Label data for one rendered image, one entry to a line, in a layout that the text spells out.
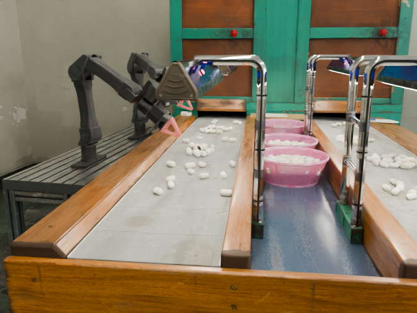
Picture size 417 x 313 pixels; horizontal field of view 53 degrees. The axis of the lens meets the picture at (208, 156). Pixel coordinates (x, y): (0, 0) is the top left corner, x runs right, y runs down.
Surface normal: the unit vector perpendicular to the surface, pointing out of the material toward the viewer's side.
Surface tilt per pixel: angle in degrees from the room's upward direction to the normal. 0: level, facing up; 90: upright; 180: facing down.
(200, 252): 0
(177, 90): 90
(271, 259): 0
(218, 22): 90
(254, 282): 90
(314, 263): 0
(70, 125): 90
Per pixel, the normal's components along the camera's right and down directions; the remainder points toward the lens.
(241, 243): 0.00, -0.97
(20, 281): -0.11, 0.25
